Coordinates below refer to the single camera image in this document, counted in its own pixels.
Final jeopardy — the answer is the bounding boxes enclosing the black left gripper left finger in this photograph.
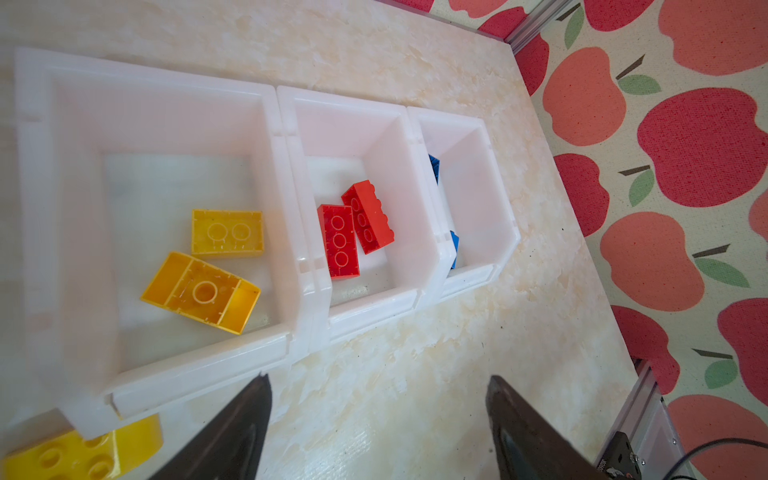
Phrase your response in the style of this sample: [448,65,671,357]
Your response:
[152,375,272,479]

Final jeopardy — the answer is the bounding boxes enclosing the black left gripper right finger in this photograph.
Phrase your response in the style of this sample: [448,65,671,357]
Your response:
[485,375,606,480]

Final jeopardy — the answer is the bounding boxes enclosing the yellow round printed brick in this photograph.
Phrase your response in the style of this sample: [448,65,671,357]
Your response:
[141,252,261,335]

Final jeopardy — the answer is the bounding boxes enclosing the white bin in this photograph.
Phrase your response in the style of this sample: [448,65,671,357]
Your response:
[407,107,521,303]
[14,48,316,438]
[277,86,450,351]

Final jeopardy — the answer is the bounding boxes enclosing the yellow square brick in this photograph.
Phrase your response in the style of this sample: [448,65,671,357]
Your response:
[191,209,265,258]

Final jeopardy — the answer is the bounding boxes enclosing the blue brick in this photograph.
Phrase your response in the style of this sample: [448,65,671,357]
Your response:
[450,230,460,269]
[428,155,440,182]

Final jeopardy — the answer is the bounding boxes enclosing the red long brick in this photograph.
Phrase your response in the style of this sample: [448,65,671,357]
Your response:
[341,180,395,254]

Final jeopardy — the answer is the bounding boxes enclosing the yellow curved brick upper left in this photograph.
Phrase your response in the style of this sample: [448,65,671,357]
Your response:
[3,415,164,480]

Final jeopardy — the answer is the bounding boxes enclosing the aluminium front rail frame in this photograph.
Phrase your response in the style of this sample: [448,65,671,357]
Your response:
[595,360,684,479]

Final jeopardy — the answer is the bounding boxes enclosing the right aluminium corner post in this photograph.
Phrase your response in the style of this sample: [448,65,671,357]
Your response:
[505,0,581,55]

